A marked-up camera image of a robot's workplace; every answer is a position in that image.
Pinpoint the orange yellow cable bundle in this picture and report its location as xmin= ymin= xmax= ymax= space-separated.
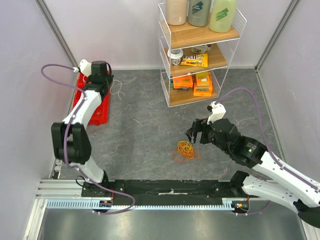
xmin=172 ymin=140 xmax=201 ymax=163

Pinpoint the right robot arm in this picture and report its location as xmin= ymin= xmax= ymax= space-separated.
xmin=185 ymin=118 xmax=320 ymax=228

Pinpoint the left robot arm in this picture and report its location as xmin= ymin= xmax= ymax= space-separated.
xmin=51 ymin=59 xmax=114 ymax=197

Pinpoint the orange snack box right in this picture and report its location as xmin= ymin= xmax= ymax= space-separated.
xmin=193 ymin=71 xmax=213 ymax=97

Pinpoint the orange snack box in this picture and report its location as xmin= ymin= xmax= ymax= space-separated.
xmin=193 ymin=71 xmax=213 ymax=97
xmin=172 ymin=75 xmax=194 ymax=90

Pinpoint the orange snack box left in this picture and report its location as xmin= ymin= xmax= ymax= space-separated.
xmin=172 ymin=75 xmax=194 ymax=90

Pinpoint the yellow candy bag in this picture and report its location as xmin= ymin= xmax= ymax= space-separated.
xmin=180 ymin=53 xmax=208 ymax=68

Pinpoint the coffee cup with lid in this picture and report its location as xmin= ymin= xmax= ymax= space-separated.
xmin=167 ymin=48 xmax=184 ymax=66

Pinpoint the white brown snack pack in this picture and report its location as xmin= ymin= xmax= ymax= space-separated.
xmin=190 ymin=44 xmax=212 ymax=54

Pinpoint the red storage bin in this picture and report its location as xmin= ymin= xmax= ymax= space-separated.
xmin=77 ymin=73 xmax=109 ymax=126

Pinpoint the grey green bottle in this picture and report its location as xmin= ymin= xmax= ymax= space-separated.
xmin=188 ymin=0 xmax=212 ymax=27

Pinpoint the light green bottle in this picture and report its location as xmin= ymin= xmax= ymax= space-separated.
xmin=209 ymin=0 xmax=237 ymax=33

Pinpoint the beige bottle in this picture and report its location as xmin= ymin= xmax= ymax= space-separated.
xmin=165 ymin=0 xmax=188 ymax=26

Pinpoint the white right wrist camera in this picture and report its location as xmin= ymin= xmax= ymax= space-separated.
xmin=207 ymin=101 xmax=226 ymax=124

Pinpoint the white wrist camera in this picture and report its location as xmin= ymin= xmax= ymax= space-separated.
xmin=207 ymin=101 xmax=226 ymax=124
xmin=73 ymin=59 xmax=92 ymax=77

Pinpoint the white wire shelf rack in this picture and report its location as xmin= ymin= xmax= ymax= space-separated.
xmin=158 ymin=3 xmax=247 ymax=108

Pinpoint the slotted cable duct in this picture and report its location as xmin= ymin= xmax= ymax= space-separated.
xmin=46 ymin=199 xmax=235 ymax=211

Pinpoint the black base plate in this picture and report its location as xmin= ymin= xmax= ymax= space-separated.
xmin=81 ymin=178 xmax=241 ymax=206

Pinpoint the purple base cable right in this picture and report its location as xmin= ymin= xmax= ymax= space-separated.
xmin=234 ymin=199 xmax=272 ymax=216

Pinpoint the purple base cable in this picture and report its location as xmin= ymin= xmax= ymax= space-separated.
xmin=92 ymin=183 xmax=137 ymax=216
xmin=234 ymin=199 xmax=272 ymax=216

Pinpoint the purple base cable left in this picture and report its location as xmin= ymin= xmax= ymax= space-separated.
xmin=92 ymin=183 xmax=137 ymax=216

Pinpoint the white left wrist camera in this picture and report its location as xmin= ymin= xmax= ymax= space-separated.
xmin=73 ymin=59 xmax=92 ymax=77

